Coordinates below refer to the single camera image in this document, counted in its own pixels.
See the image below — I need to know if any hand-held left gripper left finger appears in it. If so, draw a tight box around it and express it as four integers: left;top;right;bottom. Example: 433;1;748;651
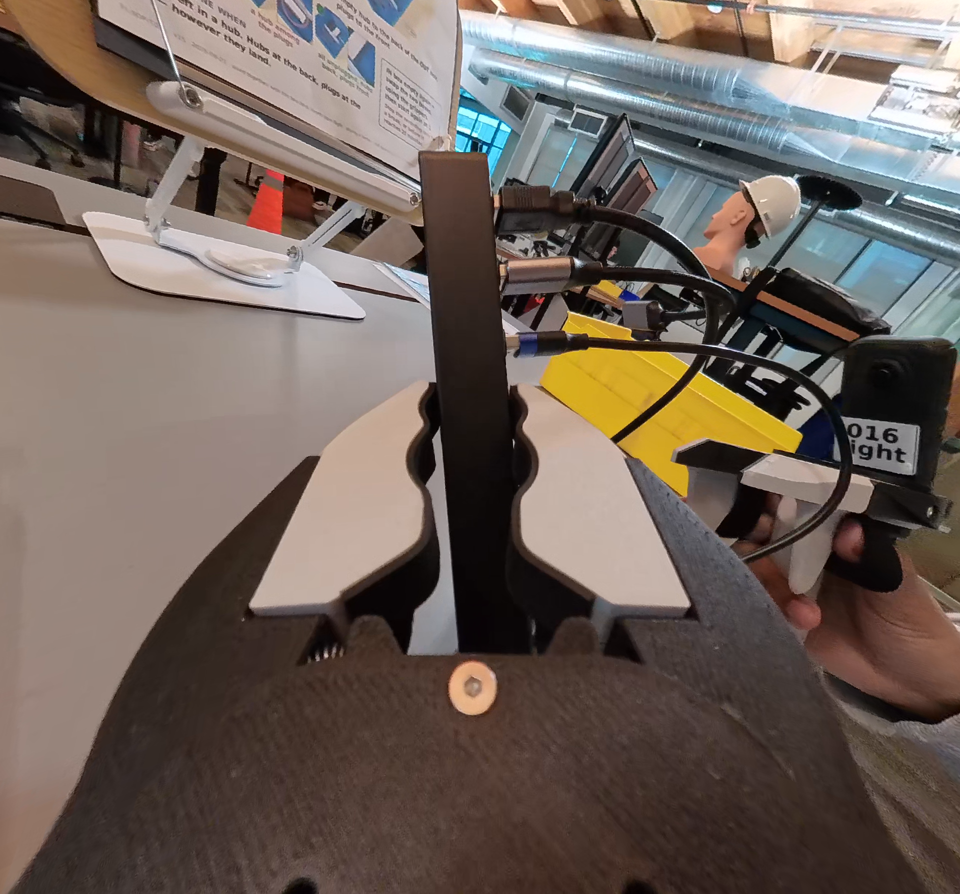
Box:
247;381;444;638

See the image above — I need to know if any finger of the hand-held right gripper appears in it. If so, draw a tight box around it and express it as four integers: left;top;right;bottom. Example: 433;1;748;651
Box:
671;438;876;536

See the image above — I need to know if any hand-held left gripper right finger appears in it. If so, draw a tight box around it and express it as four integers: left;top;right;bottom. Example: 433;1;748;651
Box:
508;384;695;644

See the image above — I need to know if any blue ring plug cable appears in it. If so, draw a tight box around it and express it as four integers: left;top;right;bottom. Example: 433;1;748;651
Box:
504;333;856;562

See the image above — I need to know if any thin black cable small plug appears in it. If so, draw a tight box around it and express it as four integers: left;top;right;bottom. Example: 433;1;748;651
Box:
624;300;710;334

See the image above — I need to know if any black usb hub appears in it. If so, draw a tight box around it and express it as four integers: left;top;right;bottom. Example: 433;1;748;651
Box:
418;150;540;656

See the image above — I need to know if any grey plug braided cable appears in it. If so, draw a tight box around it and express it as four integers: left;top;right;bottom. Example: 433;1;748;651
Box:
498;256;738;347

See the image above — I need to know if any thick black plug cable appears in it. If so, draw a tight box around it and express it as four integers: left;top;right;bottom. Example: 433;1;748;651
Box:
493;186;714;443

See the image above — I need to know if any grey desk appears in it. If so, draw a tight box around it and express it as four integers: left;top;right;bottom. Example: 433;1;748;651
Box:
0;157;560;894

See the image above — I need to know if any person's right hand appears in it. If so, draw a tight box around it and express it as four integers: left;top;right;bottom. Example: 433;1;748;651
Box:
731;515;960;722

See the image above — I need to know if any black cloth bundle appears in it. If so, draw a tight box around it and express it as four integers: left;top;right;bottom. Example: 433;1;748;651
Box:
772;267;894;343

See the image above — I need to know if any large yellow storage bin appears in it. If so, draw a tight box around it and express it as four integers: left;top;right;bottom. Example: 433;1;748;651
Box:
540;312;804;497

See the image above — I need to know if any black disc on pole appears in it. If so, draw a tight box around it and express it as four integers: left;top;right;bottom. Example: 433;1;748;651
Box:
765;175;864;287

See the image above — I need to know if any clear plastic bin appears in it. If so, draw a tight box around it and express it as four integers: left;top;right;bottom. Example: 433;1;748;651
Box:
372;261;435;306

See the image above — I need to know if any white hard hat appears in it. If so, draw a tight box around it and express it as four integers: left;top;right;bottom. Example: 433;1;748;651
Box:
738;175;802;241

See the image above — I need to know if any mannequin head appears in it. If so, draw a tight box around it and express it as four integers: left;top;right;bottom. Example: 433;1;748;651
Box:
702;192;760;280

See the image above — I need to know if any orange traffic cone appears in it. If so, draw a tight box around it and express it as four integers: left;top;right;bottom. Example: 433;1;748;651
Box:
247;170;285;235

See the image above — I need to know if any black computer monitor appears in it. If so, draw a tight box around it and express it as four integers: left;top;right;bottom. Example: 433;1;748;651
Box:
588;114;639;235
600;157;663;253

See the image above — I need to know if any printed instruction sheet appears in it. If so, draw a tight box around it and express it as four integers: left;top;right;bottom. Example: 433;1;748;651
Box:
78;0;460;182

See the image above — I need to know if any wooden document stand white base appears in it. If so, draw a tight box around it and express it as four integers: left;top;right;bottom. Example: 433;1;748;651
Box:
0;0;465;322

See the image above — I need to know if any silver ventilation duct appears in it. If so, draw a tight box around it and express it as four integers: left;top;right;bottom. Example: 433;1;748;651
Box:
459;9;960;186
468;48;960;244

